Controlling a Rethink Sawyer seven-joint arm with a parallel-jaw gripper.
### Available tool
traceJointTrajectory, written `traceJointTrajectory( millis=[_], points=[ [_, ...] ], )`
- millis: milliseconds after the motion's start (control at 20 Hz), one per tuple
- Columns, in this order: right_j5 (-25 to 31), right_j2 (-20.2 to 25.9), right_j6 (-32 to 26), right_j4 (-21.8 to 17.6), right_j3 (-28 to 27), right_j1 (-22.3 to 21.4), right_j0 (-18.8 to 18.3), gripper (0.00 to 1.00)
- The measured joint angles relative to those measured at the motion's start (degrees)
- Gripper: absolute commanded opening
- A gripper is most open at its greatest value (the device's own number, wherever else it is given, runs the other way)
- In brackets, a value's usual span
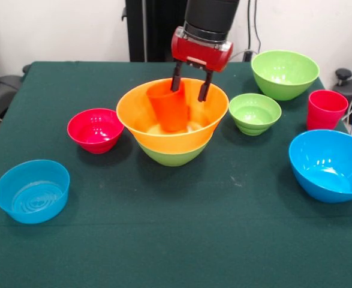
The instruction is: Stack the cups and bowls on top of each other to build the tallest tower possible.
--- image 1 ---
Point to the black round knob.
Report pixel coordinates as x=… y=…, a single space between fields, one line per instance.
x=343 y=73

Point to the black chair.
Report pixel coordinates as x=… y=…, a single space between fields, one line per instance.
x=1 y=90

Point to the small pink plastic bowl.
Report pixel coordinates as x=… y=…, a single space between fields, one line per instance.
x=94 y=144

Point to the small green plastic bowl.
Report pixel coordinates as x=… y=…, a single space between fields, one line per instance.
x=253 y=126

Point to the large orange plastic bowl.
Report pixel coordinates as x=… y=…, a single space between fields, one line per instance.
x=133 y=102

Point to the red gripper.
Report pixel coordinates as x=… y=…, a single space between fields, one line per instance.
x=199 y=52

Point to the black plug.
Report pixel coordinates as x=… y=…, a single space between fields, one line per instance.
x=248 y=55

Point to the red plastic cup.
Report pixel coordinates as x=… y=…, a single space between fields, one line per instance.
x=325 y=118

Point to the dark green table cloth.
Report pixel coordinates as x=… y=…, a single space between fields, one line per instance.
x=223 y=240

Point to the large blue plastic bowl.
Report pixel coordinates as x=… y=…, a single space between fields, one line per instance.
x=313 y=186

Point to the large green plastic bowl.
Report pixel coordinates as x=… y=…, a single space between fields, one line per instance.
x=172 y=159
x=285 y=88

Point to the orange plastic cup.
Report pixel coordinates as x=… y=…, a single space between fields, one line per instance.
x=171 y=114

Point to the small blue plastic bowl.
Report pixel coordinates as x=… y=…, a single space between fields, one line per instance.
x=31 y=213

